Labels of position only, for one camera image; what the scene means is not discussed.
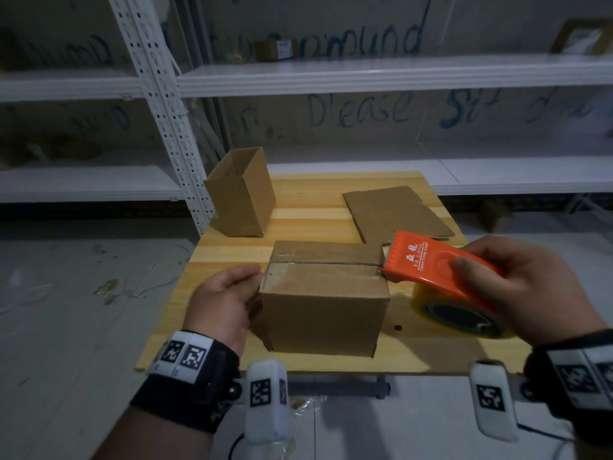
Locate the person's right hand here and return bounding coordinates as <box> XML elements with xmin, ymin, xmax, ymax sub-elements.
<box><xmin>450</xmin><ymin>236</ymin><xmax>609</xmax><ymax>348</ymax></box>

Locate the person's left hand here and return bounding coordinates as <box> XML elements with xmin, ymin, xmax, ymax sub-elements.
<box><xmin>183</xmin><ymin>263</ymin><xmax>263</xmax><ymax>355</ymax></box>

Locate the brown cardboard box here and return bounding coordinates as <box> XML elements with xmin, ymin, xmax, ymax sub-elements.
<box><xmin>204</xmin><ymin>147</ymin><xmax>277</xmax><ymax>238</ymax></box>
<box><xmin>342</xmin><ymin>186</ymin><xmax>456</xmax><ymax>245</ymax></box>
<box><xmin>260</xmin><ymin>240</ymin><xmax>391</xmax><ymax>358</ymax></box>

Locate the yellowish clear tape roll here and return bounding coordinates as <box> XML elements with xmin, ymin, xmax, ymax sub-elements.
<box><xmin>411</xmin><ymin>282</ymin><xmax>516</xmax><ymax>340</ymax></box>

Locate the orange tape dispenser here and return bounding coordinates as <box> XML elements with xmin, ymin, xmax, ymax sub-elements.
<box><xmin>381</xmin><ymin>230</ymin><xmax>508</xmax><ymax>317</ymax></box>

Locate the person's left forearm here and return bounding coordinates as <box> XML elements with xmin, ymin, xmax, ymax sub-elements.
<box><xmin>93</xmin><ymin>406</ymin><xmax>214</xmax><ymax>460</ymax></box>

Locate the small box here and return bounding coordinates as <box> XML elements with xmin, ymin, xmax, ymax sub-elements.
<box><xmin>254</xmin><ymin>38</ymin><xmax>294</xmax><ymax>62</ymax></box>

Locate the black wristband with markers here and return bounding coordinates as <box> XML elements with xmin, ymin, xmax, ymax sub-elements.
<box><xmin>130</xmin><ymin>330</ymin><xmax>240</xmax><ymax>434</ymax></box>
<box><xmin>524</xmin><ymin>328</ymin><xmax>613</xmax><ymax>446</ymax></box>

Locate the small brown carton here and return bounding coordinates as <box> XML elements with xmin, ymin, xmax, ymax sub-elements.
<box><xmin>478</xmin><ymin>201</ymin><xmax>513</xmax><ymax>233</ymax></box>

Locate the brown package with white label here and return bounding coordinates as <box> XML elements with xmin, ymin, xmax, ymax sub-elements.
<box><xmin>550</xmin><ymin>19</ymin><xmax>613</xmax><ymax>56</ymax></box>

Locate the white metal shelving unit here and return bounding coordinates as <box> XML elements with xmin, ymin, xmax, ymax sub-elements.
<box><xmin>119</xmin><ymin>0</ymin><xmax>613</xmax><ymax>221</ymax></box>
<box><xmin>0</xmin><ymin>0</ymin><xmax>216</xmax><ymax>235</ymax></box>

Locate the grey metal table frame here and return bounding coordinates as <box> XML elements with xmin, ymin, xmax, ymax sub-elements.
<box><xmin>287</xmin><ymin>376</ymin><xmax>391</xmax><ymax>399</ymax></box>

